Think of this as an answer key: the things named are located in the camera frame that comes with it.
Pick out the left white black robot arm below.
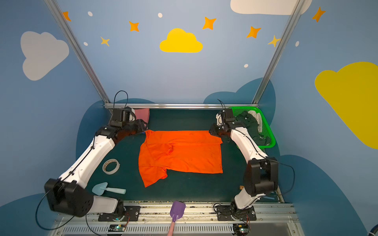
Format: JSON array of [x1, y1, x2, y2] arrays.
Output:
[[44, 119, 148, 218]]

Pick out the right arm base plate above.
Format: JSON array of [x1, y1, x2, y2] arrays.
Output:
[[213, 203, 257, 222]]

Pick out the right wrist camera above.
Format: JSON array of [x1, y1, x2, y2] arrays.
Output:
[[216, 108, 235, 125]]

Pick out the right circuit board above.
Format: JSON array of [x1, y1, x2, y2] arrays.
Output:
[[232, 224, 250, 236]]

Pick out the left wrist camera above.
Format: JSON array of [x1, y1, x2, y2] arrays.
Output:
[[111, 107, 135, 122]]

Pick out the blue toy rake wooden handle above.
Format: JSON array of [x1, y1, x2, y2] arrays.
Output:
[[239, 185, 276, 201]]

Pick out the folded pink t-shirt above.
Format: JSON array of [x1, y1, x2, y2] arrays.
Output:
[[134, 108, 150, 123]]

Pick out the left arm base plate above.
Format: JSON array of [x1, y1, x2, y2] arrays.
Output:
[[98, 206, 141, 222]]

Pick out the green plastic basket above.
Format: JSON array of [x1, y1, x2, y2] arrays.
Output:
[[231, 107, 276, 149]]

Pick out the dark green t-shirt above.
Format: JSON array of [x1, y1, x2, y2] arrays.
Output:
[[236, 111, 271, 146]]

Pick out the circuit board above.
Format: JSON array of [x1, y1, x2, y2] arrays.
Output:
[[108, 225, 127, 233], [232, 224, 250, 236]]

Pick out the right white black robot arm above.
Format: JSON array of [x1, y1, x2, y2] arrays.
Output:
[[209, 124, 279, 210]]

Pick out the light teal toy trowel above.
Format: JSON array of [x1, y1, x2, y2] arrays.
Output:
[[92, 182, 127, 196]]

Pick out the orange t-shirt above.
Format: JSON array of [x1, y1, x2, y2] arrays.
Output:
[[138, 130, 223, 187]]

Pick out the roll of tape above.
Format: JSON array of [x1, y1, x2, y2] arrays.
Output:
[[102, 159, 120, 175]]

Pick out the back aluminium frame rail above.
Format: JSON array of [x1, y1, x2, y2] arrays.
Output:
[[103, 103, 258, 110]]

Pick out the purple toy shovel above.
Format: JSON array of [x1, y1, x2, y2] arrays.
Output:
[[167, 201, 186, 236]]

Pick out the white t-shirt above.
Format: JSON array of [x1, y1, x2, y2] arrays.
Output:
[[248, 110, 263, 133]]

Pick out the left circuit board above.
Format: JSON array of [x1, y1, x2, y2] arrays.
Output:
[[108, 225, 127, 233]]

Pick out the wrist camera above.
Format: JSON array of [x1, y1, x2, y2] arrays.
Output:
[[111, 107, 135, 122], [216, 108, 235, 125]]

